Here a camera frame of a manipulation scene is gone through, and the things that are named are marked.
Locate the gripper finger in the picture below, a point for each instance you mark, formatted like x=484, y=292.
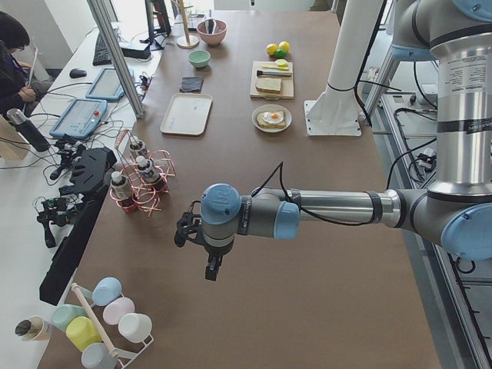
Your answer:
x=209, y=273
x=215, y=271

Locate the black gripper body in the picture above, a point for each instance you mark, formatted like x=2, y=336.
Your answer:
x=216, y=250

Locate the bread slice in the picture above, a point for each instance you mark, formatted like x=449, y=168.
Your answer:
x=263, y=124
x=267, y=84

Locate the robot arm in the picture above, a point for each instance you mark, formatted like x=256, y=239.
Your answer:
x=454, y=211

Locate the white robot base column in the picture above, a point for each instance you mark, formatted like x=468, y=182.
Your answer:
x=336, y=110

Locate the cream rabbit tray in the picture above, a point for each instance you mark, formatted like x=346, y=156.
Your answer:
x=187, y=114

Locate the white cup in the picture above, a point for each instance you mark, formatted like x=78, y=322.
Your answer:
x=135, y=327

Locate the pink cup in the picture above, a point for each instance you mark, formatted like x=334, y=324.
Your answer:
x=115, y=310

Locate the light blue cup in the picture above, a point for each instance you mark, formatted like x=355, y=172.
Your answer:
x=106, y=291

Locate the tea bottle middle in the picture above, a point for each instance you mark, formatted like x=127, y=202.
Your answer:
x=147, y=170

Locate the tea bottle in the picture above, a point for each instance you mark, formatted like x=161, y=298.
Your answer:
x=121, y=187
x=147, y=170
x=138, y=148

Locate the tea bottle front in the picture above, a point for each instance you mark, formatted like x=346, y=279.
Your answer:
x=121, y=187

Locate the tea bottle back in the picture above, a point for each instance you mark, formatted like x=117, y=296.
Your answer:
x=138, y=148

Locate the grey blue cup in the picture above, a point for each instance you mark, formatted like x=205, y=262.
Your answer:
x=97, y=356

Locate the fried egg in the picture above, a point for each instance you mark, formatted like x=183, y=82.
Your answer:
x=273, y=117

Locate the yellow cup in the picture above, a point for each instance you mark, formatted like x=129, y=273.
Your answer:
x=82, y=332

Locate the black device on desk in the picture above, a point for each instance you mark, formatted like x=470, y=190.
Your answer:
x=90, y=177

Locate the white round plate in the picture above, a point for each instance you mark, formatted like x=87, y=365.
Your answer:
x=271, y=107

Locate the mint green cup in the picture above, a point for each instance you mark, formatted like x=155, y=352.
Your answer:
x=65, y=314

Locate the grey folded cloth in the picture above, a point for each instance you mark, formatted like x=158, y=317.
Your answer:
x=191, y=84

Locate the wooden cutting board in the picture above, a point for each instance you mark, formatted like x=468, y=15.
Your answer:
x=287, y=86

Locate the steel muddler with black cap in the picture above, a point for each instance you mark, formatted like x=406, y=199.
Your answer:
x=274, y=73

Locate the blue teach pendant near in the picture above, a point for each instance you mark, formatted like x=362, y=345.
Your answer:
x=80, y=118

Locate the blue teach pendant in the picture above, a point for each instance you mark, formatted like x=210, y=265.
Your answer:
x=106, y=86
x=80, y=118

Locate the green bowl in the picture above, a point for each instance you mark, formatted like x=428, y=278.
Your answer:
x=199, y=58

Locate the lemon slices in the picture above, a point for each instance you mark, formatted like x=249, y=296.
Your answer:
x=281, y=64

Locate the blue teach pendant far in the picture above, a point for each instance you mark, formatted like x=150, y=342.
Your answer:
x=106, y=86

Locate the green lime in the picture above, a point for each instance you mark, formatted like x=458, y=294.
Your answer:
x=280, y=53

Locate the yellow lemon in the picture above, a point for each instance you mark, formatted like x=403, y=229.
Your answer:
x=271, y=49
x=285, y=46

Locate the wooden mug tree stand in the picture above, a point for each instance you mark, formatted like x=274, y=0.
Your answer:
x=186, y=41

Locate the pink bowl with ice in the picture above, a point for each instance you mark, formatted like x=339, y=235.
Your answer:
x=217, y=37

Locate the metal scoop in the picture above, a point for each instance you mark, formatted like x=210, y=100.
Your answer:
x=210, y=24

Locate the black computer mouse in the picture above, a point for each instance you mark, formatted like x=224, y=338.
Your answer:
x=77, y=73

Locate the black thermos bottle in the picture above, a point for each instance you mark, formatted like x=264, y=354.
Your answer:
x=26, y=128

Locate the copper wire bottle rack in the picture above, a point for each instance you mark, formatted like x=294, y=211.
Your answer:
x=145, y=197

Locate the white wire cup rack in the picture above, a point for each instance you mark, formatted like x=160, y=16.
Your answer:
x=128, y=351

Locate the wooden rack handle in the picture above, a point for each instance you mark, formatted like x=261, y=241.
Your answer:
x=76, y=289

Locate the aluminium frame post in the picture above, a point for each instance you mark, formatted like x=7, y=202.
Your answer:
x=102, y=19

